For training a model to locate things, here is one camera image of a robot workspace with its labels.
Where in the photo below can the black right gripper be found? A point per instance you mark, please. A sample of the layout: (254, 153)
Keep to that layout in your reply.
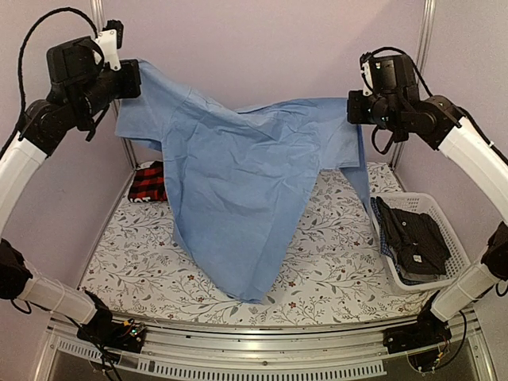
(355, 114)

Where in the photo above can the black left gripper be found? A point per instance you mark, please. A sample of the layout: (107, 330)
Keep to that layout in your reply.
(132, 88)

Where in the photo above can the light blue long sleeve shirt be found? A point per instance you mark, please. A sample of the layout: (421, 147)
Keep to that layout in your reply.
(238, 181)

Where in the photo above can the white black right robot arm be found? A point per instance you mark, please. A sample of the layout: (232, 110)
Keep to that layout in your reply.
(395, 98)

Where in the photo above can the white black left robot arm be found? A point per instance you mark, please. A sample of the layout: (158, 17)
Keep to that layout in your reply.
(61, 212)

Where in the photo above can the red black plaid shirt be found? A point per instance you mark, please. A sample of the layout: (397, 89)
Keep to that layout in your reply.
(148, 184)

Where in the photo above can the white plastic laundry basket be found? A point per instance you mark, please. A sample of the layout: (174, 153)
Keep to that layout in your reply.
(424, 204)

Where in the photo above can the black striped shirt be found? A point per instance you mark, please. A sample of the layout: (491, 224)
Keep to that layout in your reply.
(416, 240)

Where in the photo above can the blue checked shirt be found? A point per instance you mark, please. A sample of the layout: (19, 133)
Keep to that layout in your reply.
(385, 247)

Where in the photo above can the floral patterned table cloth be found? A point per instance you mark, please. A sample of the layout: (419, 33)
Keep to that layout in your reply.
(333, 272)

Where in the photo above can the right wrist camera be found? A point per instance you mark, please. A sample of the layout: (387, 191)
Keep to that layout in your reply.
(369, 70)

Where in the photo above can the left aluminium frame post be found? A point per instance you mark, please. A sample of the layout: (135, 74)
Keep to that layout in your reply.
(98, 17)

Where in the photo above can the aluminium frame post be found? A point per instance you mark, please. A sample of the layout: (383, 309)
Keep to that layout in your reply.
(98, 17)
(424, 41)

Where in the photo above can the right aluminium frame post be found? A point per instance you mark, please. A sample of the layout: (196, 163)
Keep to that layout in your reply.
(424, 41)

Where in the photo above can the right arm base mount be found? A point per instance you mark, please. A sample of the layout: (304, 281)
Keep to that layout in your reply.
(419, 334)

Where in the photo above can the aluminium front rail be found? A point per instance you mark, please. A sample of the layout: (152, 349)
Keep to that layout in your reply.
(185, 351)

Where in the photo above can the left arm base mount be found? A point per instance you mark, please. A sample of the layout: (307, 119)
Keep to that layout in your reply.
(128, 336)

